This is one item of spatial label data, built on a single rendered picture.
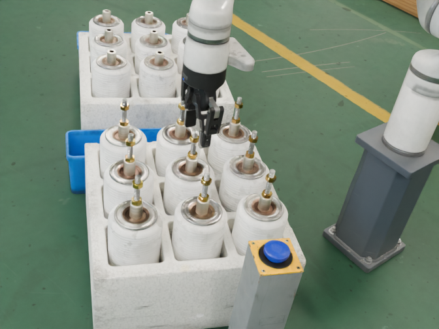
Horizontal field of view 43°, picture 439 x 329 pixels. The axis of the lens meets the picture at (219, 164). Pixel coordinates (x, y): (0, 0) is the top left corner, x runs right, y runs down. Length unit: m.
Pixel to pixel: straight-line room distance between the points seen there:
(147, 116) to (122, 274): 0.55
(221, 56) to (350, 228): 0.59
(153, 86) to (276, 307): 0.72
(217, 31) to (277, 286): 0.41
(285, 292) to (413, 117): 0.46
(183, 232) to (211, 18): 0.37
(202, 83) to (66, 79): 0.97
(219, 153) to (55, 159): 0.50
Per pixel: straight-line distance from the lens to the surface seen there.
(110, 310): 1.06
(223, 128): 1.22
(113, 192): 1.07
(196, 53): 0.92
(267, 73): 2.01
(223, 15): 0.90
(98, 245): 1.04
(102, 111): 1.42
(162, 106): 1.43
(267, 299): 0.90
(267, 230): 1.02
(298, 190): 1.51
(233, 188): 1.11
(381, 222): 1.28
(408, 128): 1.18
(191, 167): 1.09
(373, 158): 1.22
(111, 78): 1.41
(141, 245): 0.98
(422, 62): 1.12
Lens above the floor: 0.94
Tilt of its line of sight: 38 degrees down
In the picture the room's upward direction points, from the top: 10 degrees clockwise
